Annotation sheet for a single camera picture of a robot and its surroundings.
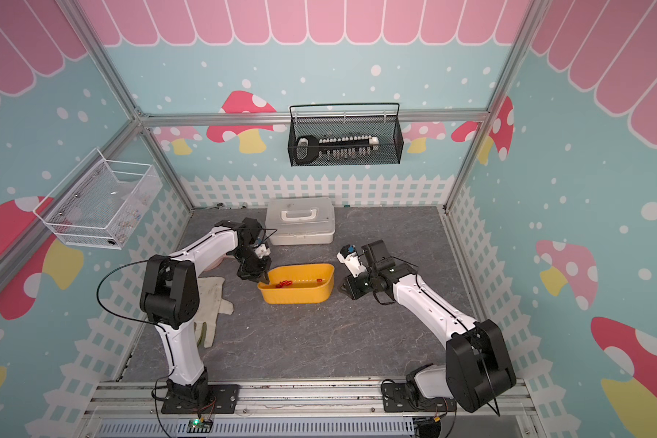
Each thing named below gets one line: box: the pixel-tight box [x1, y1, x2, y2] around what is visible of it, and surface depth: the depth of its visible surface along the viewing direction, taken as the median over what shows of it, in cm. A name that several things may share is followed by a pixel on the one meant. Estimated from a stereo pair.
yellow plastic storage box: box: [257, 262, 335, 304], surface depth 96 cm
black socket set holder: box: [295, 135, 380, 165], surface depth 91 cm
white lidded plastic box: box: [265, 197, 336, 247], surface depth 105 cm
